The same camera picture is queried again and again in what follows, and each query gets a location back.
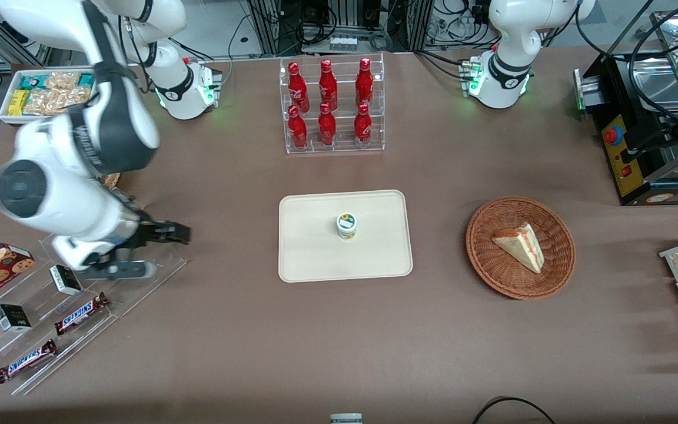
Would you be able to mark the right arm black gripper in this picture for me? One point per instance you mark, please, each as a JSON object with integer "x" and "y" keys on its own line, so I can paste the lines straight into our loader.
{"x": 148, "y": 232}

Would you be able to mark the green gum bottle white lid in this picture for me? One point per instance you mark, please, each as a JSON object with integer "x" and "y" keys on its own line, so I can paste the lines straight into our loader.
{"x": 346, "y": 227}

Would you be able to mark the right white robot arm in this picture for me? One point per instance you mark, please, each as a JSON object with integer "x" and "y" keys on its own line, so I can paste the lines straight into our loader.
{"x": 68, "y": 194}

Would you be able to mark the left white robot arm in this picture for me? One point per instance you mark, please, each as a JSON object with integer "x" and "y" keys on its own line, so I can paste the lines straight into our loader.
{"x": 509, "y": 59}

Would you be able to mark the beige plastic tray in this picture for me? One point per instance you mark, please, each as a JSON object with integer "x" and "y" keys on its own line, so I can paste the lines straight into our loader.
{"x": 315, "y": 247}

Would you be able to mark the white rectangular snack tray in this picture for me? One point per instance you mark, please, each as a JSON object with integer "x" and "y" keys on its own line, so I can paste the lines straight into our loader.
{"x": 9, "y": 118}

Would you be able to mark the black food warmer yellow panel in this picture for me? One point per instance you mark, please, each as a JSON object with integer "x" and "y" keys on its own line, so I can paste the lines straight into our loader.
{"x": 621, "y": 176}

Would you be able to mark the stainless steel warmer pan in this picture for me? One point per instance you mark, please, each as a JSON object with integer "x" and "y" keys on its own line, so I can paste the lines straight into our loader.
{"x": 660, "y": 85}

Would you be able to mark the clear acrylic stepped stand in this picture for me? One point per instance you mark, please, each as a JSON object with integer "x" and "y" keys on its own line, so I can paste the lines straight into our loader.
{"x": 133, "y": 294}

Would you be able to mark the oval light wicker basket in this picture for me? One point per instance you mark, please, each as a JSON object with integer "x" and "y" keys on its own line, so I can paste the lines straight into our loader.
{"x": 111, "y": 180}

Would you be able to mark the small black box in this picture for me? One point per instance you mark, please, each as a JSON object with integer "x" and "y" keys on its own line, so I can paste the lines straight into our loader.
{"x": 12, "y": 318}
{"x": 66, "y": 280}

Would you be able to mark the brown Snickers bar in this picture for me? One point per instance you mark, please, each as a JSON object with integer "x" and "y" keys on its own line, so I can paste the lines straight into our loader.
{"x": 26, "y": 361}
{"x": 82, "y": 313}

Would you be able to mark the triangular wrapped sandwich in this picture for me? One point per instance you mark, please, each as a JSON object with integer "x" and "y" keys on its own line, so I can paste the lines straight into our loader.
{"x": 521, "y": 246}

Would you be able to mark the red cola bottle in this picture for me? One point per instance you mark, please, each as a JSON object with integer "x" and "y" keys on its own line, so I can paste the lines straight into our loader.
{"x": 362, "y": 126}
{"x": 297, "y": 128}
{"x": 297, "y": 88}
{"x": 328, "y": 85}
{"x": 364, "y": 82}
{"x": 326, "y": 126}

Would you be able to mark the large clear cracker bag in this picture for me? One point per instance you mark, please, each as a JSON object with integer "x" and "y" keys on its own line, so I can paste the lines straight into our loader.
{"x": 50, "y": 101}

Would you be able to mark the small clear cracker bag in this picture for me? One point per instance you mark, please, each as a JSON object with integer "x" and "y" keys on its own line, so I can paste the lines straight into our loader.
{"x": 62, "y": 79}

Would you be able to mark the round brown wicker basket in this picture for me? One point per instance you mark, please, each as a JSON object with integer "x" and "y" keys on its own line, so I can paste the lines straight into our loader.
{"x": 492, "y": 259}

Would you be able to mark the yellow snack packet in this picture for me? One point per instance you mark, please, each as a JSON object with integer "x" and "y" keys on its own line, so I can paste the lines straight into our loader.
{"x": 18, "y": 103}

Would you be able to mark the teal snack packet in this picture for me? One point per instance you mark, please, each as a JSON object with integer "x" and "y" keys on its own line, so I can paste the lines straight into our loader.
{"x": 30, "y": 82}

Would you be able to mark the clear acrylic bottle rack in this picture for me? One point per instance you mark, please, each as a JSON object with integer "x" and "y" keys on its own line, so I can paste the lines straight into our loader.
{"x": 374, "y": 138}

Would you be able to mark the grey power strip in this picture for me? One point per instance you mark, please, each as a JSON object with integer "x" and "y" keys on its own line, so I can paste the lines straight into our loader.
{"x": 344, "y": 43}

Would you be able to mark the small grey block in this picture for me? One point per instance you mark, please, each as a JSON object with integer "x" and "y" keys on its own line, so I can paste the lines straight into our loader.
{"x": 346, "y": 418}

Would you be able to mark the aluminium frame rack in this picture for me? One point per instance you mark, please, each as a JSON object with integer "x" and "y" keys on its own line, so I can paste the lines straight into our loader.
{"x": 345, "y": 15}

